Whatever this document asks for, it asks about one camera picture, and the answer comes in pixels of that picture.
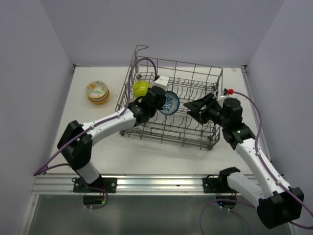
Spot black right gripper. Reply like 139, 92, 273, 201
184, 92, 229, 128

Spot white blue patterned bowl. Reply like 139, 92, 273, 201
160, 91, 180, 116

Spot orange ribbed bowl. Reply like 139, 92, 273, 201
88, 92, 110, 104

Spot white floral leaf bowl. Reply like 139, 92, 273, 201
85, 80, 108, 95

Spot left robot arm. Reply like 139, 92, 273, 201
57, 86, 166, 192

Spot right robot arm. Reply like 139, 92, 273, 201
184, 93, 304, 229

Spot lime green bowl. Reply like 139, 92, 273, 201
133, 81, 151, 97

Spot grey wire dish rack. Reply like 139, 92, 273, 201
119, 58, 223, 150

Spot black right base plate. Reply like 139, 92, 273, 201
202, 175, 238, 193

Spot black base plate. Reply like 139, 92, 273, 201
71, 176, 117, 193
202, 175, 238, 193

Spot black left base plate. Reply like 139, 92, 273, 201
71, 176, 117, 193

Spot aluminium mounting rail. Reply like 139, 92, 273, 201
33, 172, 287, 196

